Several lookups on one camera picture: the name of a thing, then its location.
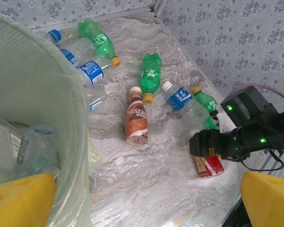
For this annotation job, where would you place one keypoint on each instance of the aluminium frame post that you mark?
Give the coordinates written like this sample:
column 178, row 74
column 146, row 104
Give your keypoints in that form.
column 159, row 5

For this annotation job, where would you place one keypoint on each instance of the blue label clear bottle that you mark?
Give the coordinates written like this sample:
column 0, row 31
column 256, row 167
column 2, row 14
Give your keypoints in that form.
column 92, row 72

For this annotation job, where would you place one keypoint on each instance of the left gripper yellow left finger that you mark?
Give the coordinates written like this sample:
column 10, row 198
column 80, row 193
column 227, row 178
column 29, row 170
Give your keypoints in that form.
column 19, row 203

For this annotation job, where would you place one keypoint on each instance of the red yellow label bottle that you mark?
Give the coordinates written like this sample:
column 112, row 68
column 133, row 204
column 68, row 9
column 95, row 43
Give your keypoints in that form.
column 210, row 166

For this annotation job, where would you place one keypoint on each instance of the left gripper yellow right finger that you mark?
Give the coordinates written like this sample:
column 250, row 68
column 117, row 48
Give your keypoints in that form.
column 269, row 203

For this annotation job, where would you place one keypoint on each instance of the brown coffee bottle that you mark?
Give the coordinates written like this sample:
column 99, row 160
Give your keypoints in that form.
column 136, row 118

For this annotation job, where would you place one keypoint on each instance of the green bottle orange cap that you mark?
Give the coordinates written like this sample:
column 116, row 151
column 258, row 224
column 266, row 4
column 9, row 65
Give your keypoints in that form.
column 98, row 40

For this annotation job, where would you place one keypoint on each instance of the blue label bottle white cap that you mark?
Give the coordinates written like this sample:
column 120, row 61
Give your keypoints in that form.
column 69, row 56

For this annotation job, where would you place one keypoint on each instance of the blue label bottle Chinese print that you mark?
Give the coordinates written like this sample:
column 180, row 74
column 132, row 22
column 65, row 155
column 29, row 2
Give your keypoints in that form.
column 180, row 99

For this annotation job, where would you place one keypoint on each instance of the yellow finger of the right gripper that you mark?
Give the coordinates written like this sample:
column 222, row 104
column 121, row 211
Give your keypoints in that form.
column 219, row 156
column 211, row 151

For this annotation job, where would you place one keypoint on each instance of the clear bottle pale label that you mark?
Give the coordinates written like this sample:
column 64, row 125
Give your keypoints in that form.
column 97, row 101

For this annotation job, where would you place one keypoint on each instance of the large clear water bottle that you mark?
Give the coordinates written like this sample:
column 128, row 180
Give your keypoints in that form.
column 35, row 151

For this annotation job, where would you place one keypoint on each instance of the green mesh plastic bin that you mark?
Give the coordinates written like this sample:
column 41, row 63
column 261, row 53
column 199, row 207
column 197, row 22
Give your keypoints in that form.
column 26, row 71

